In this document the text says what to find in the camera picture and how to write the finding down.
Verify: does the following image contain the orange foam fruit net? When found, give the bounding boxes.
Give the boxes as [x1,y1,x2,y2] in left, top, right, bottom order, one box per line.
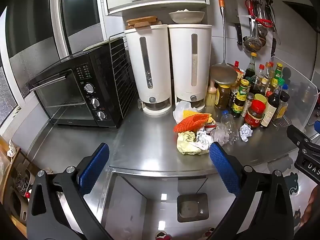
[173,113,210,133]

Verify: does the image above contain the wooden cutting board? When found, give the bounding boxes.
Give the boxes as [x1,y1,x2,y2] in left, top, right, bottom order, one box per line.
[126,16,163,30]

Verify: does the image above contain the grey cloth pad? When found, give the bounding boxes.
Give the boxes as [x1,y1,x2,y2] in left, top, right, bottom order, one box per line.
[84,39,121,52]

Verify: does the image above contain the metal ladle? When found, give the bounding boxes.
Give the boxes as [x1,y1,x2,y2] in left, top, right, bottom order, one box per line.
[256,1,269,42]

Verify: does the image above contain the grey trash bin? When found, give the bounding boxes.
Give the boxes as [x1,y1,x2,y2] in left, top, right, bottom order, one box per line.
[177,193,209,223]

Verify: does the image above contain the crumpled paper ball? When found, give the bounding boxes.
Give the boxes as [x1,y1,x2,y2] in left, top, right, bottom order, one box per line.
[239,123,254,142]

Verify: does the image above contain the black toaster oven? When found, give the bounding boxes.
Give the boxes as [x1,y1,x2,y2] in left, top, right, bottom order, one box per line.
[29,37,137,130]

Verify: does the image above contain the orange-handled metal spatula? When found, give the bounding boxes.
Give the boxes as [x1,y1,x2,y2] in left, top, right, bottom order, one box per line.
[209,0,238,85]

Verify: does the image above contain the hanging metal tongs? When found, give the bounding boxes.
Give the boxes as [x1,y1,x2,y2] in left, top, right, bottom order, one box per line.
[265,1,282,46]

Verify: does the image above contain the white paper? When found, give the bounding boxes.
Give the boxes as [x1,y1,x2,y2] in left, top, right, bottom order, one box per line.
[195,127,212,151]

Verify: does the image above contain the white bowl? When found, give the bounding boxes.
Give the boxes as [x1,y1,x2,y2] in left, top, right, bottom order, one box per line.
[169,10,205,24]

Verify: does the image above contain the clear plastic film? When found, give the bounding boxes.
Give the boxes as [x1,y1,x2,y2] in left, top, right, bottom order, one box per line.
[210,122,231,146]

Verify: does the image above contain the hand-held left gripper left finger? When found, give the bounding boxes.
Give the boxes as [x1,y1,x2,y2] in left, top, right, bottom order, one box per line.
[26,142,113,240]

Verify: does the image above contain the black cat sticker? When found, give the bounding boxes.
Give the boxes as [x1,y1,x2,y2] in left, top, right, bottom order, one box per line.
[292,208,304,228]
[283,171,302,196]

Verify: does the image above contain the white rice dispenser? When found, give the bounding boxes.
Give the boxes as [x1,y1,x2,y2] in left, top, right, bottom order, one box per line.
[124,24,173,116]
[168,24,212,112]

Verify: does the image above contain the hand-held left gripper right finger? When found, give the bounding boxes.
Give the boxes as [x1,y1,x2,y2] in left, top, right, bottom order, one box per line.
[207,142,295,240]

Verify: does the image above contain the clear blue-capped plastic bottle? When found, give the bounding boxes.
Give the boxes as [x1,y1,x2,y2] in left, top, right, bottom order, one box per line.
[221,110,242,145]

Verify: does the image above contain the cluster of condiment bottles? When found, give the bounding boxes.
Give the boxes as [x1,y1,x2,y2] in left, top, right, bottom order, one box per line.
[214,52,292,130]

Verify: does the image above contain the white plastic bag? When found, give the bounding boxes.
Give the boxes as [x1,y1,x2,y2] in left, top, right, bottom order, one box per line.
[173,100,199,124]

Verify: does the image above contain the kitchen cleaver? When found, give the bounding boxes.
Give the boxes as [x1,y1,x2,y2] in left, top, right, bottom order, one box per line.
[223,0,244,46]

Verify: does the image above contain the clear acrylic splash guard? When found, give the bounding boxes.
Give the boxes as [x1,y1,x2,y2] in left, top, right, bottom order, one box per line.
[269,56,320,131]

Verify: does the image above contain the pale yellow paper wrapper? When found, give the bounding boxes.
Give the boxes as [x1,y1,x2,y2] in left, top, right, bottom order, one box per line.
[177,130,209,156]

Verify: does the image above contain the red kitchen scissors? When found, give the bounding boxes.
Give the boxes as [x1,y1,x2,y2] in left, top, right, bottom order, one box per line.
[245,0,273,28]

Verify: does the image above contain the metal wire oven rack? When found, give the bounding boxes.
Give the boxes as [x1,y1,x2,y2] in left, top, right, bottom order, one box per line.
[109,34,138,120]

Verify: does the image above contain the metal skimmer spoon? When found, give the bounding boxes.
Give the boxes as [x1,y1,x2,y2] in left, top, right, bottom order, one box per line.
[243,17,263,53]

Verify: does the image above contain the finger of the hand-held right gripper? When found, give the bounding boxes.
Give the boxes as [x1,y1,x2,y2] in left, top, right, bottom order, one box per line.
[287,124,320,153]

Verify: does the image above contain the pink-handled yellow brush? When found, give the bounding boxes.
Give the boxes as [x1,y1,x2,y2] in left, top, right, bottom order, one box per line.
[205,81,218,108]

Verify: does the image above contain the wooden storage box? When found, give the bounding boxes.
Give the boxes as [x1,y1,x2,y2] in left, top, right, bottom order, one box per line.
[0,135,36,236]

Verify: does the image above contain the yellow corn cob piece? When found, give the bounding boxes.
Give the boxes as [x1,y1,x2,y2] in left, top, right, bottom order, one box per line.
[183,108,213,123]

